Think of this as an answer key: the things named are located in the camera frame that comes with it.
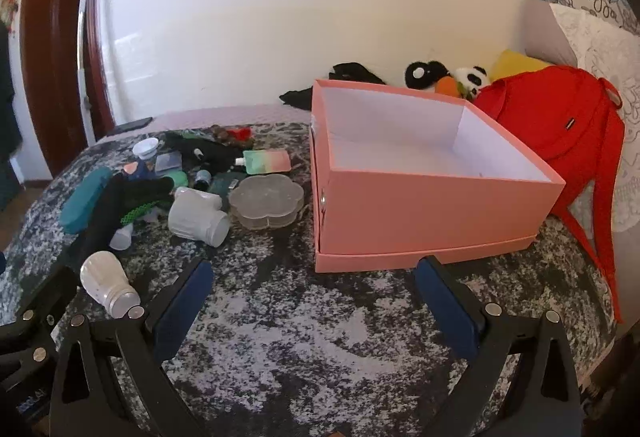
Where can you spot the pink cardboard box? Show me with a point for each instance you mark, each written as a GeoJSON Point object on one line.
{"type": "Point", "coordinates": [425, 212]}

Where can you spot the dark hanging coat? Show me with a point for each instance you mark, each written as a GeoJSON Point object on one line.
{"type": "Point", "coordinates": [7, 92]}

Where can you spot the red backpack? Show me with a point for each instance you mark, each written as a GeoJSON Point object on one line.
{"type": "Point", "coordinates": [550, 117]}

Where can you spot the lilac bed sheet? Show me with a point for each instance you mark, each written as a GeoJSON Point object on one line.
{"type": "Point", "coordinates": [225, 117]}

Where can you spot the small clear plastic box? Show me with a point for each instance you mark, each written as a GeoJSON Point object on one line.
{"type": "Point", "coordinates": [169, 163]}

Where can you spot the black glove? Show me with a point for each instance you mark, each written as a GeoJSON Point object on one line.
{"type": "Point", "coordinates": [215, 154]}

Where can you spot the teal glasses case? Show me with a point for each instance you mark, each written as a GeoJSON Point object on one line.
{"type": "Point", "coordinates": [86, 199]}

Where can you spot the black and white plush toy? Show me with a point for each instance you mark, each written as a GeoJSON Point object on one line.
{"type": "Point", "coordinates": [420, 74]}

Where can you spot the white round cap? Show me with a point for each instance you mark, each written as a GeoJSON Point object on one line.
{"type": "Point", "coordinates": [146, 149]}

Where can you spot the black phone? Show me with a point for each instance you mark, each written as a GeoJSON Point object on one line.
{"type": "Point", "coordinates": [131, 124]}

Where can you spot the small translucent cup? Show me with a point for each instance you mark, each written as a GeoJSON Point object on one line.
{"type": "Point", "coordinates": [122, 237]}

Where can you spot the brown wooden door frame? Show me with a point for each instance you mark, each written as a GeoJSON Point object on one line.
{"type": "Point", "coordinates": [50, 42]}

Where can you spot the white plastic jar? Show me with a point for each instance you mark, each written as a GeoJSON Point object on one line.
{"type": "Point", "coordinates": [192, 217]}

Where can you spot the dark teal card case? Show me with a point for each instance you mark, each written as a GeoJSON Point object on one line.
{"type": "Point", "coordinates": [222, 184]}

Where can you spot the orange plush carrot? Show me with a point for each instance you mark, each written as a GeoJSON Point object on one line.
{"type": "Point", "coordinates": [446, 87]}

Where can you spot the black sock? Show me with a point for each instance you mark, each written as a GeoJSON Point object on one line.
{"type": "Point", "coordinates": [107, 212]}

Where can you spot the green round container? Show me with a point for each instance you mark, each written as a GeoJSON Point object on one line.
{"type": "Point", "coordinates": [176, 178]}

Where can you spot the green quilted curtain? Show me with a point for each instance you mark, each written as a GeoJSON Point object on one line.
{"type": "Point", "coordinates": [7, 182]}

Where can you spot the black cloth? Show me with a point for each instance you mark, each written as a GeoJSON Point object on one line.
{"type": "Point", "coordinates": [355, 73]}

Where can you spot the grey mottled desktop cover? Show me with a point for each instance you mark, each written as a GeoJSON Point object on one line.
{"type": "Point", "coordinates": [310, 327]}

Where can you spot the white ribbed bottle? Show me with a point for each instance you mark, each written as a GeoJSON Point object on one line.
{"type": "Point", "coordinates": [107, 282]}

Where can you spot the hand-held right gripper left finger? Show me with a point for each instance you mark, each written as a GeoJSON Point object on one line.
{"type": "Point", "coordinates": [180, 312]}

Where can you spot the white pipe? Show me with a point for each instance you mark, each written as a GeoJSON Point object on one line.
{"type": "Point", "coordinates": [82, 67]}

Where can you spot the yellow pillow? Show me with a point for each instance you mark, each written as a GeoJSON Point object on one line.
{"type": "Point", "coordinates": [515, 64]}

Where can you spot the green and pink pouch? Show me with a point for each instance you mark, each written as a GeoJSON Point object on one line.
{"type": "Point", "coordinates": [267, 162]}

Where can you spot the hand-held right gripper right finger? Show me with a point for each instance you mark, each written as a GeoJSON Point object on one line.
{"type": "Point", "coordinates": [445, 309]}

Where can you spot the small dark glass bottle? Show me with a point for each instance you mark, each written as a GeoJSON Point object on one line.
{"type": "Point", "coordinates": [202, 179]}

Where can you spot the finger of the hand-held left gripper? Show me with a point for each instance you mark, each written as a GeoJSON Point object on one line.
{"type": "Point", "coordinates": [47, 297]}

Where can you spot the clear flower-shaped box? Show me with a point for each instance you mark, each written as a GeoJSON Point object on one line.
{"type": "Point", "coordinates": [265, 199]}

